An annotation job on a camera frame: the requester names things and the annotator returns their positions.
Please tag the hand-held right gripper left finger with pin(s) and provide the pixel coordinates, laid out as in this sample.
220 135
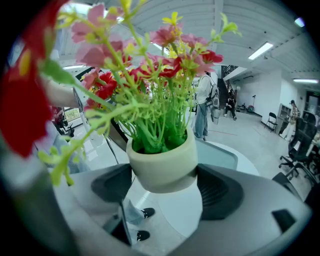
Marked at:
95 200

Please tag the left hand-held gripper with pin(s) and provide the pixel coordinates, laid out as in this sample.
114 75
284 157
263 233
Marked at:
78 100

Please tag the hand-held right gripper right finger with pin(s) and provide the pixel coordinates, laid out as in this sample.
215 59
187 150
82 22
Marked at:
250 212

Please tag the flower pot with pink flowers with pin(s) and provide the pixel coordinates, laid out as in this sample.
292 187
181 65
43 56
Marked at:
162 170

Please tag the person's left black shoe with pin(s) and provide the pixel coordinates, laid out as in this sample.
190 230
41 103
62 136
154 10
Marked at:
148 213

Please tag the person's black shoe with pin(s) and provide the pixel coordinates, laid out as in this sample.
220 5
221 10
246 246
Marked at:
143 235
148 213

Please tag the person's right black shoe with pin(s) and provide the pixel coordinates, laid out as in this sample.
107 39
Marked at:
143 235

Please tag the black swivel office chair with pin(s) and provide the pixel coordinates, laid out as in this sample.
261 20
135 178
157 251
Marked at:
300 145

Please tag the black folding chair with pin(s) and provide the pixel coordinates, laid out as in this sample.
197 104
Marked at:
272 118

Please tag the grey locker cabinet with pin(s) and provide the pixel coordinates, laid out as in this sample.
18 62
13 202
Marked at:
283 112

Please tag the black staircase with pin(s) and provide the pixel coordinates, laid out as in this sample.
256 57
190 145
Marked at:
223 92

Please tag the long ceiling light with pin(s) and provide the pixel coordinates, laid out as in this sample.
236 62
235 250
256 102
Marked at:
260 50
305 80

